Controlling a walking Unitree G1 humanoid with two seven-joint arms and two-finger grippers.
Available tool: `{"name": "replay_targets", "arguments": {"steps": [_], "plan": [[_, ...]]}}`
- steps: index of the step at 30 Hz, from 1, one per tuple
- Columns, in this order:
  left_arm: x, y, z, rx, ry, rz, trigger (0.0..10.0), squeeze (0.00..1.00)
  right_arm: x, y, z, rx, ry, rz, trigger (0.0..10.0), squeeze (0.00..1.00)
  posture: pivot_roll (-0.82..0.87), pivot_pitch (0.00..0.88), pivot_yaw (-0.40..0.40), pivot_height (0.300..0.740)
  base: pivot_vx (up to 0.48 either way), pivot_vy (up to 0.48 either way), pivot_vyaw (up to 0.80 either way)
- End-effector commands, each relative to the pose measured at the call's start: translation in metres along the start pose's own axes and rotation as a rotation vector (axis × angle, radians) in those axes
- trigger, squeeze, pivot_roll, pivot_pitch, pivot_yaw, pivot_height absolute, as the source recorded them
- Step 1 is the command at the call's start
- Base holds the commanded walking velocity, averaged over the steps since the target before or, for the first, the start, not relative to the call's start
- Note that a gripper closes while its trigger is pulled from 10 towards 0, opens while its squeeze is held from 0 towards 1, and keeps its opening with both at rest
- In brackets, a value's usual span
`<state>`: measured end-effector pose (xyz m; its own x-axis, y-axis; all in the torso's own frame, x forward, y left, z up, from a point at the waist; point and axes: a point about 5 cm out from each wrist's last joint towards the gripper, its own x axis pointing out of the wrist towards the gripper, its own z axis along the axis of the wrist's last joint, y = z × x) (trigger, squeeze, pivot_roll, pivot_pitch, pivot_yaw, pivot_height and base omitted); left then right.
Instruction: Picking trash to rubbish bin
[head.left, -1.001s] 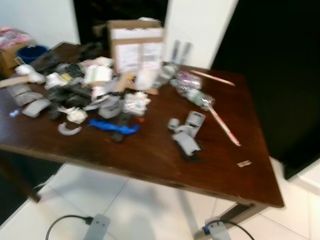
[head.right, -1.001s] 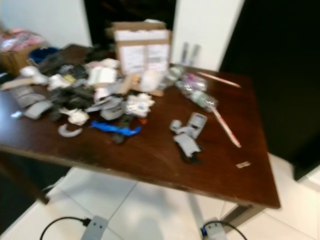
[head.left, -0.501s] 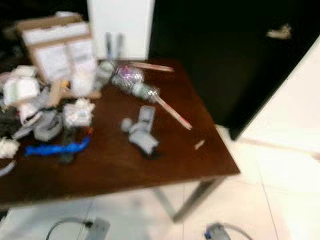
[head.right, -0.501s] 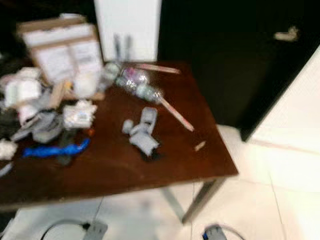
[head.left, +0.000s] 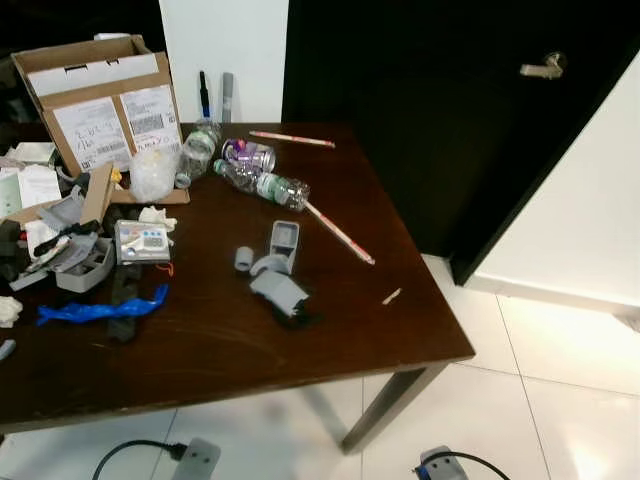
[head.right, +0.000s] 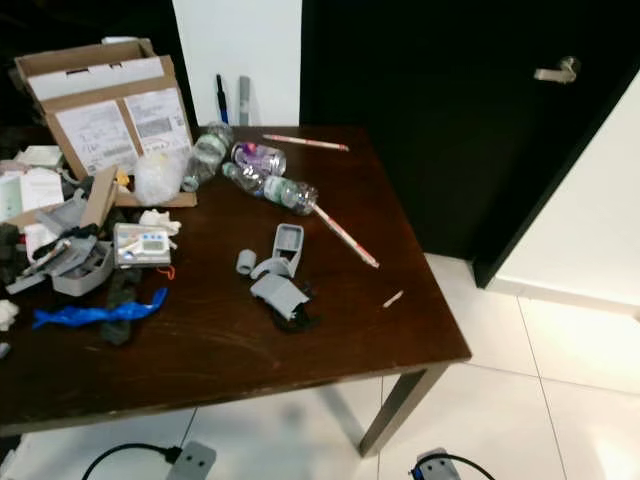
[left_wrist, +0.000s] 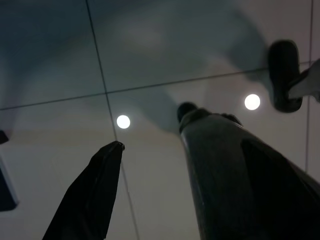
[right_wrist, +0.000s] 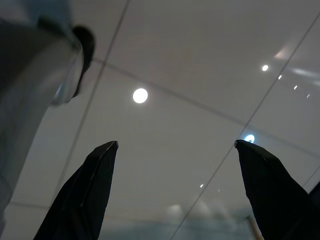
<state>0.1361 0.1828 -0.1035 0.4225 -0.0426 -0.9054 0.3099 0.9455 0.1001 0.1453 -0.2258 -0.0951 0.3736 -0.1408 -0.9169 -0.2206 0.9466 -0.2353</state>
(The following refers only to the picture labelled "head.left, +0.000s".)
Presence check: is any black door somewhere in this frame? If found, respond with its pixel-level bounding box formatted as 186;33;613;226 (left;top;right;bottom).
283;0;640;286

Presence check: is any long striped stick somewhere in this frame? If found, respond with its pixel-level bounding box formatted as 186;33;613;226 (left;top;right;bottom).
303;200;376;266

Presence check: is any pink pencil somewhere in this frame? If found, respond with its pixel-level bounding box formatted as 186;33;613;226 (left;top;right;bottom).
249;131;336;149

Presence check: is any grey curved plastic part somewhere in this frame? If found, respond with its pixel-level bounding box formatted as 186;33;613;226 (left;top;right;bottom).
248;255;311;319

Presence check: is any green label plastic bottle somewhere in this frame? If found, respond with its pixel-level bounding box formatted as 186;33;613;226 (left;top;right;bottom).
213;160;311;212

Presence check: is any purple label plastic jar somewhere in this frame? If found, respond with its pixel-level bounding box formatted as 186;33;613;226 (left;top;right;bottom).
221;138;277;174

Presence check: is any dark brown wooden table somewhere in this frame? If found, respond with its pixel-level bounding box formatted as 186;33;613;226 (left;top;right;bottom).
0;122;476;456

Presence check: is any grey marker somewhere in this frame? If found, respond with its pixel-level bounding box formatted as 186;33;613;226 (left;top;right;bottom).
220;72;235;124

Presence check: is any clear plastic bottle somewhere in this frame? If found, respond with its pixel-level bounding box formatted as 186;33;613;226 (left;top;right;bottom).
175;120;222;190

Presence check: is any blue pen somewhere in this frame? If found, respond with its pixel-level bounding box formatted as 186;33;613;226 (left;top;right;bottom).
198;70;212;122

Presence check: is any white tissue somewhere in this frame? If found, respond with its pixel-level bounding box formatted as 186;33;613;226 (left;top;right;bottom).
138;206;178;234

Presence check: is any crumpled clear plastic bag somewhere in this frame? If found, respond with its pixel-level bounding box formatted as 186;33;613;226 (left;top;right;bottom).
128;148;181;202

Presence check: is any long black cloth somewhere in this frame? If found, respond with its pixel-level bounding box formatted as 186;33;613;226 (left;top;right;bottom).
107;262;147;344

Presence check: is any cardboard strip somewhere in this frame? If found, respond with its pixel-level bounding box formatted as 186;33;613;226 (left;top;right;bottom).
78;163;117;227

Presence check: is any blue plastic glove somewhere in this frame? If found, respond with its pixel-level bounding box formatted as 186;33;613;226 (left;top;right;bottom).
37;285;170;327

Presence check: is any grey plastic tray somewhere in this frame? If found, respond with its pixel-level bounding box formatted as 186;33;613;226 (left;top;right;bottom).
55;240;117;294

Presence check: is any cardboard box with shipping labels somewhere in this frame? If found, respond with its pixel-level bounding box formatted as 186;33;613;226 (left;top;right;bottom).
12;35;191;206

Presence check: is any white paper sheet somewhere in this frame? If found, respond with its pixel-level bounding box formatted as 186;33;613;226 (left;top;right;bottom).
0;165;64;217

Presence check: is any small white box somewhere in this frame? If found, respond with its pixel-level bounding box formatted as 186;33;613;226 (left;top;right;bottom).
10;142;57;167

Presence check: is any crumpled white tissue ball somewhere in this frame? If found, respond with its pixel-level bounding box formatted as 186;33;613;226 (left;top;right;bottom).
0;296;23;327

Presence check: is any silver door handle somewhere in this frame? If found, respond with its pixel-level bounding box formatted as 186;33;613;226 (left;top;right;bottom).
520;52;568;80

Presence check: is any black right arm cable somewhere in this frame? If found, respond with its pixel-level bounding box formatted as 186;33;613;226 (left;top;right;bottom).
450;451;512;480

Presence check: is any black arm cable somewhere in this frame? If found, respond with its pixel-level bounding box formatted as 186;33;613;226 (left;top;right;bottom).
450;451;512;480
92;439;187;480

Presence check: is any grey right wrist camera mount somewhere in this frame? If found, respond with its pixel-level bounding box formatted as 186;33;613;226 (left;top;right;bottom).
416;447;471;480

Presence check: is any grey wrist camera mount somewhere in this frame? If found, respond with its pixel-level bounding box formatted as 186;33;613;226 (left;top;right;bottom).
416;447;471;480
170;438;222;480

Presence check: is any grey plastic frame part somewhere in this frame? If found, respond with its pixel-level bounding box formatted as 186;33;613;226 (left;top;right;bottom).
270;221;300;276

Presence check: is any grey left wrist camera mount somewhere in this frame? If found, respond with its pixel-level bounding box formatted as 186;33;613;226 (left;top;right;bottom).
170;438;222;480

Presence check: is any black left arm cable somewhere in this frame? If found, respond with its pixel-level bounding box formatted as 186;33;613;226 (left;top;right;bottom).
92;439;187;480

